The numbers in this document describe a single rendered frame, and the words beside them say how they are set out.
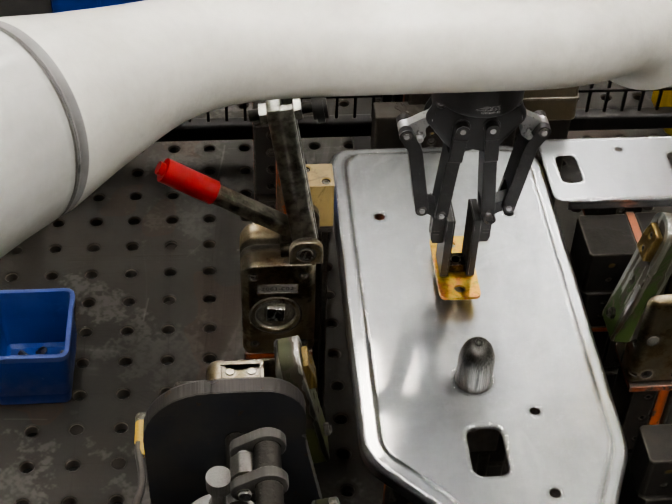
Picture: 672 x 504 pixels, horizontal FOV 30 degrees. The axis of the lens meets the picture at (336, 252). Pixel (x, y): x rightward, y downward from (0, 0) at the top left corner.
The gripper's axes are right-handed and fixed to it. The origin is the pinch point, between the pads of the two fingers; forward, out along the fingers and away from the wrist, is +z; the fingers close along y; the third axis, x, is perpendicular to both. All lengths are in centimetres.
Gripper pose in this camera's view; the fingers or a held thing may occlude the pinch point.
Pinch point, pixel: (458, 238)
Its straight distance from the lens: 115.4
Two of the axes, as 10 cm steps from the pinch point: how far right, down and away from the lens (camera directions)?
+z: -0.3, 7.2, 6.9
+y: 10.0, -0.3, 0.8
